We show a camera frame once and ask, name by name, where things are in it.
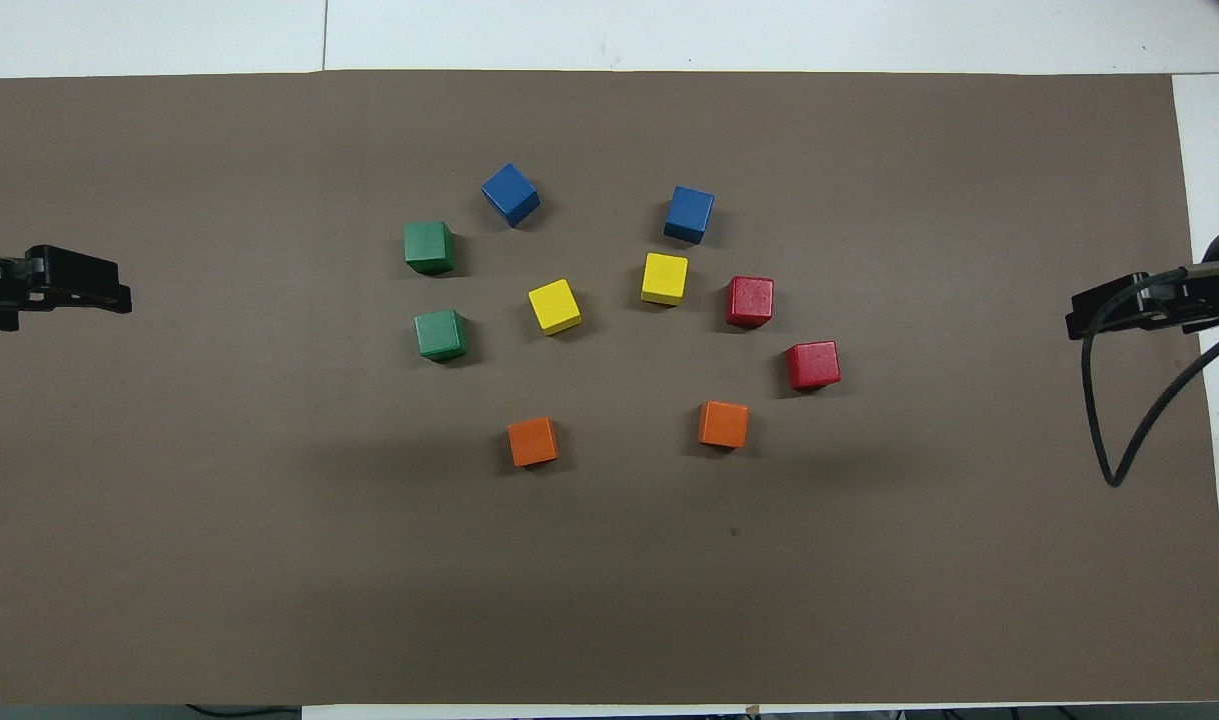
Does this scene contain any red wooden cube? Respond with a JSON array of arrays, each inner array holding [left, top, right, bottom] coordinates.
[[725, 276, 776, 329], [784, 340, 842, 392]]

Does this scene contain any green wooden cube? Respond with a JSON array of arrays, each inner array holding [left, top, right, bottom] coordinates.
[[403, 221, 457, 276], [414, 309, 470, 363]]

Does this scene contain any orange wooden cube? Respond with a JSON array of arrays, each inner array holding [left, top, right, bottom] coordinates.
[[507, 416, 560, 468], [698, 400, 750, 450]]

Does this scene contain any blue wooden cube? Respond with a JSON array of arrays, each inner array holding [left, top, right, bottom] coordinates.
[[481, 163, 542, 229], [663, 185, 716, 246]]

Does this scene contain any yellow wooden cube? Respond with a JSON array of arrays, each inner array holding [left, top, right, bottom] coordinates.
[[640, 252, 690, 307], [527, 279, 584, 336]]

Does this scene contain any brown paper table mat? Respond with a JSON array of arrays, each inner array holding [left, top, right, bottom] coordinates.
[[0, 70, 1219, 707]]

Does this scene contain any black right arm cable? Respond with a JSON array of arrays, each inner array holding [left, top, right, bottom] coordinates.
[[1081, 258, 1219, 489]]

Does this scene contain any black floor cable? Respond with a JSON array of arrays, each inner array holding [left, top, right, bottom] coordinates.
[[184, 703, 302, 719]]

